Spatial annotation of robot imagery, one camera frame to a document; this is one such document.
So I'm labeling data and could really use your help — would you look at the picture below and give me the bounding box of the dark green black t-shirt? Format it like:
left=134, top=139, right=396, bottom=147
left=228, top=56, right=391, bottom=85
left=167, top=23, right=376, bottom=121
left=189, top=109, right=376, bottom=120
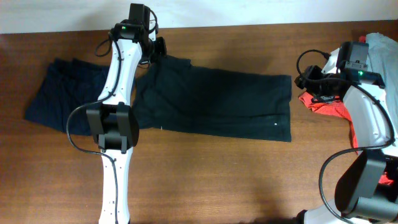
left=132, top=55, right=292, bottom=142

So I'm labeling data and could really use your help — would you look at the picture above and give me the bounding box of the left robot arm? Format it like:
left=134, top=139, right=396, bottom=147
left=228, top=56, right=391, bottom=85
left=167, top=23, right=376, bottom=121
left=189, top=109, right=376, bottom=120
left=86, top=3, right=167, bottom=223

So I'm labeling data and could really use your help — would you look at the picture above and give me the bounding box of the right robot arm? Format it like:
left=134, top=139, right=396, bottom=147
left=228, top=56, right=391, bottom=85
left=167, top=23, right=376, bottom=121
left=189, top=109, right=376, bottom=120
left=295, top=42, right=397, bottom=224

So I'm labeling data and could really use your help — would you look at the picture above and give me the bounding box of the red orange garment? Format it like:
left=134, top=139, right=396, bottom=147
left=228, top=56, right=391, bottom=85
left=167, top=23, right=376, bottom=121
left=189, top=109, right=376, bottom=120
left=298, top=35, right=394, bottom=187

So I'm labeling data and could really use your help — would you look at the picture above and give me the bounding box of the light grey blue garment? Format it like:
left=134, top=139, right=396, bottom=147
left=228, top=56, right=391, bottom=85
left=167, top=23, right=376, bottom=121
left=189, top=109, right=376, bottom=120
left=366, top=33, right=397, bottom=128

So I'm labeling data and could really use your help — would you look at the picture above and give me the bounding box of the folded navy blue garment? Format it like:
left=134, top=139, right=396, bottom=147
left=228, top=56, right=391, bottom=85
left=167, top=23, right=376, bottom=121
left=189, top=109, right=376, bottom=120
left=24, top=58, right=109, bottom=136

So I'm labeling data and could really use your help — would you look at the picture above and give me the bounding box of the left black cable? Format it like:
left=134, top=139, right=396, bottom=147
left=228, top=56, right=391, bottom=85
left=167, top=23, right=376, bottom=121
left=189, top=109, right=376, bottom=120
left=65, top=9, right=159, bottom=224

